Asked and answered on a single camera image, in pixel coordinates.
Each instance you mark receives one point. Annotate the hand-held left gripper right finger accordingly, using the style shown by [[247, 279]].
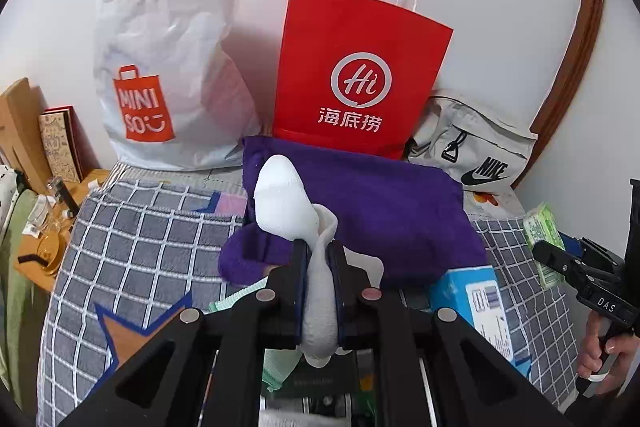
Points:
[[336, 267]]

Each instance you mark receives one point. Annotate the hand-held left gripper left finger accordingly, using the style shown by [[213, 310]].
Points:
[[299, 267]]

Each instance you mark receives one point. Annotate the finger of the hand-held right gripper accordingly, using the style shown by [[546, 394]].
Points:
[[552, 257], [571, 244]]

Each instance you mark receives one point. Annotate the green tissue packet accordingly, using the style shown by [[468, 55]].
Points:
[[542, 232]]

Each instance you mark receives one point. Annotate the white sock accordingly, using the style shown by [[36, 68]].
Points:
[[285, 202]]

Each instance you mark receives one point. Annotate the purple towel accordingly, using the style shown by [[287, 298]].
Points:
[[390, 207]]

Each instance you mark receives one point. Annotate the mint green cloth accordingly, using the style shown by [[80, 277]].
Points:
[[277, 367]]

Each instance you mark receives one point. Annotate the person's right hand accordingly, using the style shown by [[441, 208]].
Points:
[[622, 352]]

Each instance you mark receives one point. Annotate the blue and white box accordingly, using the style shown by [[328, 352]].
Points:
[[460, 292]]

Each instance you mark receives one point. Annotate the grey checked blanket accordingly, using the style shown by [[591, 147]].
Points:
[[130, 247]]

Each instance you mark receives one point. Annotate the wooden bedside table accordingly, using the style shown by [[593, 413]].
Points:
[[87, 187]]

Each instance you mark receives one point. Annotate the red paper bag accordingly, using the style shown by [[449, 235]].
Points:
[[350, 32]]

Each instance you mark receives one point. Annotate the clear glass bottle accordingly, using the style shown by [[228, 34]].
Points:
[[62, 194]]

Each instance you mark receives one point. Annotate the golden plate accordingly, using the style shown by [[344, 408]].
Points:
[[47, 252]]

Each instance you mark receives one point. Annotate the patterned book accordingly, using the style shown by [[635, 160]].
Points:
[[60, 147]]

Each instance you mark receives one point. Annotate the white plastic shopping bag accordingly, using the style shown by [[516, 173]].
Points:
[[170, 32]]

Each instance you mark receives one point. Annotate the light wooden board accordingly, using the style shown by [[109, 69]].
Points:
[[22, 132]]

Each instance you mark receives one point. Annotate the brown wooden frame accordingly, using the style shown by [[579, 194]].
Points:
[[575, 57]]

